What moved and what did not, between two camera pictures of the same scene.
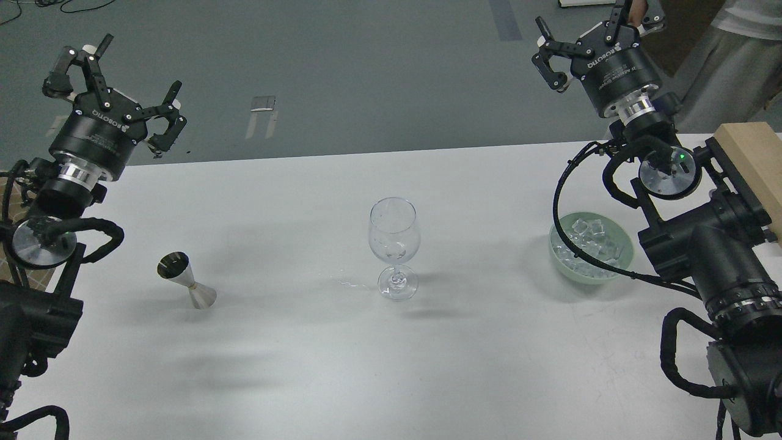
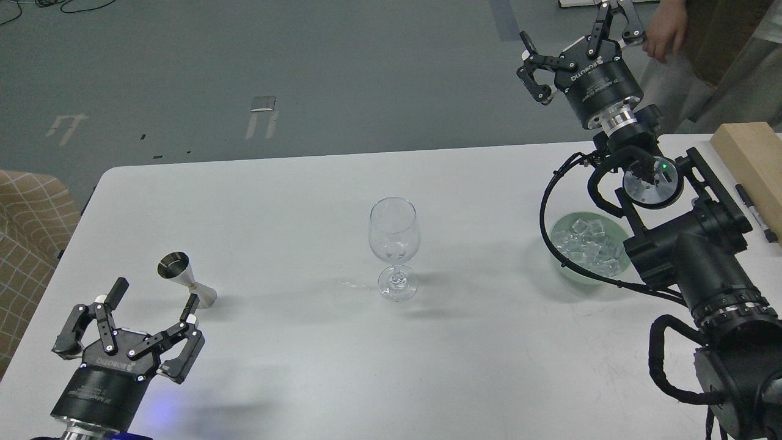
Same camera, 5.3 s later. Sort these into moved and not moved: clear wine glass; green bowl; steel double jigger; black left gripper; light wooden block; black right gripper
Moved: black right gripper; black left gripper
Not moved: green bowl; light wooden block; clear wine glass; steel double jigger
